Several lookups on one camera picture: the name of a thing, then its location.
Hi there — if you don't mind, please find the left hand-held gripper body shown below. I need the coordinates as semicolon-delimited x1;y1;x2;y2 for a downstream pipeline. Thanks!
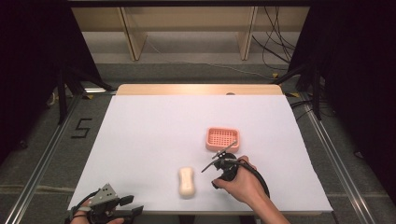
88;183;134;224

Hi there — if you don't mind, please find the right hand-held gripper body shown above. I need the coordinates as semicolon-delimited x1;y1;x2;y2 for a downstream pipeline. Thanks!
201;141;240;189

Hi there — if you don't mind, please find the pink soap dish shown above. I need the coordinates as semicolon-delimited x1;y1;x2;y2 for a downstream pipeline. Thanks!
205;126;241;154

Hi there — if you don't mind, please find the cream soap bar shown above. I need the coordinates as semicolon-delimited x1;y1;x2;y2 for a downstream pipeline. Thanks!
177;166;197;199

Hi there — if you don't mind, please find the person's right hand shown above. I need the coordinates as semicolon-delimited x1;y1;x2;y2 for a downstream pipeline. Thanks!
213;155;269;209

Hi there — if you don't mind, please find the person's left hand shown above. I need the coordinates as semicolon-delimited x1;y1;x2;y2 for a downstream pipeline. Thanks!
69;199;125;224

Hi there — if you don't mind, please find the white table cover sheet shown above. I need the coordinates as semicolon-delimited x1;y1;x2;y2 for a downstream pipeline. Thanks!
67;94;334;215

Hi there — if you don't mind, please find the black metal stand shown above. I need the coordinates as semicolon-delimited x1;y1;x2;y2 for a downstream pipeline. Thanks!
272;60;325;121
55;65;117;126

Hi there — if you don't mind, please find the black curtain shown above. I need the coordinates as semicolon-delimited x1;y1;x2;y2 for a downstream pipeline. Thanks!
0;0;102;166
288;0;396;197

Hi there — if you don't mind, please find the light wooden shelf unit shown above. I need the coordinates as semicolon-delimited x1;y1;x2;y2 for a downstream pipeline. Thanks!
70;6;311;63

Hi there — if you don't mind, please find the left hand-held gripper black cable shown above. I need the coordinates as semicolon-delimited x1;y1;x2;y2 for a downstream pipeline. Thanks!
68;189;101;220

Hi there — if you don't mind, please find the hand-held gripper black cable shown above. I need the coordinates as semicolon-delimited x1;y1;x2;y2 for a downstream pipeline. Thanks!
68;189;101;220
237;158;271;200

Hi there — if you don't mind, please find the right hand-held gripper black cable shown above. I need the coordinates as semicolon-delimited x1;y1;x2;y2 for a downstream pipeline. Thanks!
237;158;271;200

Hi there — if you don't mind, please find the aluminium floor rail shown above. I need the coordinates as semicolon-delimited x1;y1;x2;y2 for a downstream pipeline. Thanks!
301;92;378;224
3;92;82;224

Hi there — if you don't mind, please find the thin white floor cable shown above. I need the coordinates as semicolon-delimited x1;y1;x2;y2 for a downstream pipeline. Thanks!
145;39;276;80

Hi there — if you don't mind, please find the bundle of black floor cables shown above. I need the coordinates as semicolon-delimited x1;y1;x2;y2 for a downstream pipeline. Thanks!
251;6;297;72

